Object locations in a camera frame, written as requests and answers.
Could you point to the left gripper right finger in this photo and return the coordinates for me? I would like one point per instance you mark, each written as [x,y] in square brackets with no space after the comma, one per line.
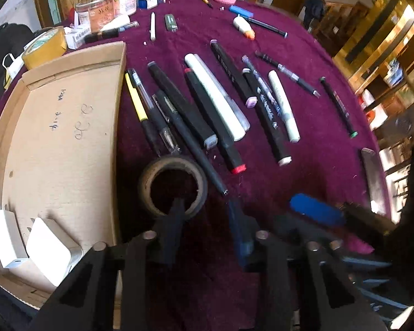
[243,229]

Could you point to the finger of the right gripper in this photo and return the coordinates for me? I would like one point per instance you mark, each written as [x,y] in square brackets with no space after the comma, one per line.
[316,210]

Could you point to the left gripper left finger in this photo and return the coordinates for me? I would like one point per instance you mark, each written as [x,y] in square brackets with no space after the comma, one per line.
[172,230]

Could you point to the white slim marker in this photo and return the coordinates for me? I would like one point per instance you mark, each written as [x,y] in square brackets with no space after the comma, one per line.
[285,107]

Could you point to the black marker red cap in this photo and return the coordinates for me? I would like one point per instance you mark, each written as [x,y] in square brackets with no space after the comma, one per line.
[225,144]

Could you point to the dark tape roll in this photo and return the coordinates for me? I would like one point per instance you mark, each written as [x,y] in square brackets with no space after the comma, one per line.
[173,178]

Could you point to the black marker grey cap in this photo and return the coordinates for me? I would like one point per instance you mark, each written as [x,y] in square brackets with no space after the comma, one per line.
[193,119]

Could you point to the black marker white cap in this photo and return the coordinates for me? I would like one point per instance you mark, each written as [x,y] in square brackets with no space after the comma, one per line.
[268,120]

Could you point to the black fineliner pen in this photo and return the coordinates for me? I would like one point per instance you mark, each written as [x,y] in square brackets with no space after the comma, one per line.
[171,112]

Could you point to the black marker pink cap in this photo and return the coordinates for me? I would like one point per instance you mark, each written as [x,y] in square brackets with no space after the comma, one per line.
[238,81]

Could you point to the blue patterned clear pen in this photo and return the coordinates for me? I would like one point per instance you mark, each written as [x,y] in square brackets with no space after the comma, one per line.
[262,83]

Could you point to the black marker green cap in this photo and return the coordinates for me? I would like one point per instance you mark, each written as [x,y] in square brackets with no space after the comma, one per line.
[340,107]

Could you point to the white power adapter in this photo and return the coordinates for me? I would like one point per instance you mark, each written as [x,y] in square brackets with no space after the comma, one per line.
[52,250]

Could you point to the translucent white pen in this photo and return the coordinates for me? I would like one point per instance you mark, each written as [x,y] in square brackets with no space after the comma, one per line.
[235,108]

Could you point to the yellow black pen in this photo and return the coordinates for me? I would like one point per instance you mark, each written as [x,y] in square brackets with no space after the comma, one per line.
[149,129]

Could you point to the black retractable gel pen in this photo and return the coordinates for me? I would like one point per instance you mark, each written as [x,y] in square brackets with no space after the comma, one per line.
[292,76]

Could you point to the cardboard box tray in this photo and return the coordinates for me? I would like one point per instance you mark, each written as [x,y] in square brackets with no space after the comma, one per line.
[58,144]

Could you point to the white charger adapter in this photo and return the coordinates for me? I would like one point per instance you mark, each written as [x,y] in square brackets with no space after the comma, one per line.
[12,250]

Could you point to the black marker teal caps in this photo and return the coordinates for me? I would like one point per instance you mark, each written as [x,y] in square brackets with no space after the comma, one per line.
[264,25]

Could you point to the white orange glue bottle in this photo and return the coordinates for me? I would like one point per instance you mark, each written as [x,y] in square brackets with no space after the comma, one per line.
[244,27]

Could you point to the blue lighter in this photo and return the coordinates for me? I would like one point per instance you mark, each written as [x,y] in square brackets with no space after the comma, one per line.
[239,11]

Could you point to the white stick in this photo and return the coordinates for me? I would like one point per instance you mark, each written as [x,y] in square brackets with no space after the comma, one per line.
[152,27]

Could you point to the black clear pen by jars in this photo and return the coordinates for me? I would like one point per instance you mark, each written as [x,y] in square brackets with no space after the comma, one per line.
[110,33]

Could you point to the green lighter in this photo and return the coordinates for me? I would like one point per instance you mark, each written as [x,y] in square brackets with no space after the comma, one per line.
[170,22]

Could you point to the white barcode box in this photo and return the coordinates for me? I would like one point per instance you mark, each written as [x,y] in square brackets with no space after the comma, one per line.
[75,36]

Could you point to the small yellow black screwdriver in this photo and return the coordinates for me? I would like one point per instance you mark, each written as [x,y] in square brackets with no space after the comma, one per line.
[208,3]

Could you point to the yellow tape roll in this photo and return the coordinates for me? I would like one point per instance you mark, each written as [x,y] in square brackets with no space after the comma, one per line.
[46,47]

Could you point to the clear orange label jar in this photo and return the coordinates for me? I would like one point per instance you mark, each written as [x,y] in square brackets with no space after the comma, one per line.
[96,14]

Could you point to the blue white small box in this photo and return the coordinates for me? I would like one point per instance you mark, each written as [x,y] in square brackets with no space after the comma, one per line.
[149,4]

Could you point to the black bag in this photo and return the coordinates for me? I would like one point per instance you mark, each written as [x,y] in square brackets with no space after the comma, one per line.
[13,38]

